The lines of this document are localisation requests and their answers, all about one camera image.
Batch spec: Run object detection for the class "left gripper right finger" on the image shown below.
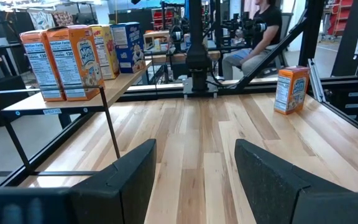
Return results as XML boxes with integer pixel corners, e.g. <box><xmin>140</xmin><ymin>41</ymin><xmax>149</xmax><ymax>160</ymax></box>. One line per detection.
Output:
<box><xmin>234</xmin><ymin>139</ymin><xmax>358</xmax><ymax>224</ymax></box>

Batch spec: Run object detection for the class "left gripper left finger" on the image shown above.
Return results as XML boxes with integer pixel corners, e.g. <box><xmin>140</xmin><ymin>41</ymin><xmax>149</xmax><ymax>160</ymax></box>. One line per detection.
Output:
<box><xmin>0</xmin><ymin>139</ymin><xmax>157</xmax><ymax>224</ymax></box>

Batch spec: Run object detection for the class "orange Mini-Wheats cereal box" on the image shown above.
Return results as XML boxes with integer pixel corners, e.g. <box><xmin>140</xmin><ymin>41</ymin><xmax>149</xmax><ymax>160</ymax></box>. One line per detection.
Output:
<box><xmin>273</xmin><ymin>65</ymin><xmax>311</xmax><ymax>116</ymax></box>
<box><xmin>19</xmin><ymin>29</ymin><xmax>67</xmax><ymax>103</ymax></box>
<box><xmin>45</xmin><ymin>24</ymin><xmax>106</xmax><ymax>102</ymax></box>

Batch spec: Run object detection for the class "yellow Corn Pops cereal box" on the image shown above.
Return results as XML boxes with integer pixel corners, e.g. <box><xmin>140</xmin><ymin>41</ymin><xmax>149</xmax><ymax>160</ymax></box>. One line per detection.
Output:
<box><xmin>88</xmin><ymin>24</ymin><xmax>120</xmax><ymax>81</ymax></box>

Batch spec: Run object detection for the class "blue Frosted Flakes cereal box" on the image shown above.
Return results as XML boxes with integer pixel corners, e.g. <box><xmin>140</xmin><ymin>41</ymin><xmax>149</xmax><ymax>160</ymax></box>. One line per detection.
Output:
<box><xmin>109</xmin><ymin>21</ymin><xmax>147</xmax><ymax>75</ymax></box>

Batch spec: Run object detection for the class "person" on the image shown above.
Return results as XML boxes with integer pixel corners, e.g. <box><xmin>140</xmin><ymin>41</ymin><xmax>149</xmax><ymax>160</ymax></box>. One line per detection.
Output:
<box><xmin>221</xmin><ymin>0</ymin><xmax>284</xmax><ymax>80</ymax></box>

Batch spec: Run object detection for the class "grey office chair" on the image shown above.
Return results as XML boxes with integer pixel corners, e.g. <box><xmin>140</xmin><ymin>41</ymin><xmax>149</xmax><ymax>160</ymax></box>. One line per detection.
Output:
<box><xmin>272</xmin><ymin>12</ymin><xmax>293</xmax><ymax>75</ymax></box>

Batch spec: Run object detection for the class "light wooden side table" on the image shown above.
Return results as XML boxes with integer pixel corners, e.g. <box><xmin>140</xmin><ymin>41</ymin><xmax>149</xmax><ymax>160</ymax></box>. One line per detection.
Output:
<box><xmin>143</xmin><ymin>29</ymin><xmax>170</xmax><ymax>50</ymax></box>

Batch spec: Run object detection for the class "red storage rack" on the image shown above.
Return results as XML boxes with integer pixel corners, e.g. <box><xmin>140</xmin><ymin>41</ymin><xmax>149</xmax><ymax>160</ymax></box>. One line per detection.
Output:
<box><xmin>328</xmin><ymin>0</ymin><xmax>354</xmax><ymax>37</ymax></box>

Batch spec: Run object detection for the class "red patterned hanging cloth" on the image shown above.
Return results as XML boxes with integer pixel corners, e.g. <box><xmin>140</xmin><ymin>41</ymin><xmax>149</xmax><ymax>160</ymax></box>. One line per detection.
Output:
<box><xmin>52</xmin><ymin>11</ymin><xmax>74</xmax><ymax>27</ymax></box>

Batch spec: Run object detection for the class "white patterned hanging cloth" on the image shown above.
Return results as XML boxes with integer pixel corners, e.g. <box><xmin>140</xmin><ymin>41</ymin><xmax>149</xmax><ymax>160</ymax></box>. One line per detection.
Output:
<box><xmin>29</xmin><ymin>11</ymin><xmax>55</xmax><ymax>30</ymax></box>

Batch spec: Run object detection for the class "silver aluminium bracket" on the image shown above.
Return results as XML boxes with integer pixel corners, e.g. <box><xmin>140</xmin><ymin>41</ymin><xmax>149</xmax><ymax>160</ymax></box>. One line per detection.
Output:
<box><xmin>306</xmin><ymin>58</ymin><xmax>326</xmax><ymax>103</ymax></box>

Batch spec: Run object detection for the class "wooden shelf with black frame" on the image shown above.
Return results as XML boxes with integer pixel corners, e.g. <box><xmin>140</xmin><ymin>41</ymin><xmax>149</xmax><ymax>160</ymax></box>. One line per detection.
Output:
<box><xmin>0</xmin><ymin>60</ymin><xmax>154</xmax><ymax>187</ymax></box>

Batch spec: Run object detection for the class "black aluminium rig frame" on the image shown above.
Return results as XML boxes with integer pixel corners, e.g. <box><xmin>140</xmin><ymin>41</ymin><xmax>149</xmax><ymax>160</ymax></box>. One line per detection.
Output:
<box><xmin>0</xmin><ymin>0</ymin><xmax>358</xmax><ymax>187</ymax></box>

